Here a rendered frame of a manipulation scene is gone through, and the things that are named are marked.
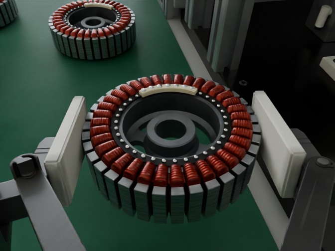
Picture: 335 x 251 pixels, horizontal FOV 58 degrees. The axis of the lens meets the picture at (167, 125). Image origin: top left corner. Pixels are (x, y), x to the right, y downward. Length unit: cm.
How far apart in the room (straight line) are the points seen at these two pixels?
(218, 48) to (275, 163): 19
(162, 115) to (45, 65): 24
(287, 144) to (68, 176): 11
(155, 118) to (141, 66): 19
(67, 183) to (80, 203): 10
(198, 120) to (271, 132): 6
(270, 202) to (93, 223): 15
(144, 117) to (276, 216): 14
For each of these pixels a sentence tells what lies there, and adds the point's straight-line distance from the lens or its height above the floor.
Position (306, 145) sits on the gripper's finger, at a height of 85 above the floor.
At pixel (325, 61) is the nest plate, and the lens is 40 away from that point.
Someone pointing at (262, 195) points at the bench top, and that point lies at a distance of 28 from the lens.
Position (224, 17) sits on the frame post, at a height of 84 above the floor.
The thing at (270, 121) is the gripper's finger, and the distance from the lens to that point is 18.
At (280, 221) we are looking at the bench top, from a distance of 27.
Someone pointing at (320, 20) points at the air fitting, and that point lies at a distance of 45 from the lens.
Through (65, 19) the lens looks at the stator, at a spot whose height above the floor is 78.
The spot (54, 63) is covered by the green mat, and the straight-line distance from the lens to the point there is 41.
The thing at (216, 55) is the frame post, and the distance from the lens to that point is 35.
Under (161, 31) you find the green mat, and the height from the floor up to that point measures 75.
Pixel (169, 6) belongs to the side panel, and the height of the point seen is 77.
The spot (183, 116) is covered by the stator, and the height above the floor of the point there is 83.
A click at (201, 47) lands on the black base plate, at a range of 41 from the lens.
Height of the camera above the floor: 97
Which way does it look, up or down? 46 degrees down
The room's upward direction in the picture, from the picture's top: 3 degrees clockwise
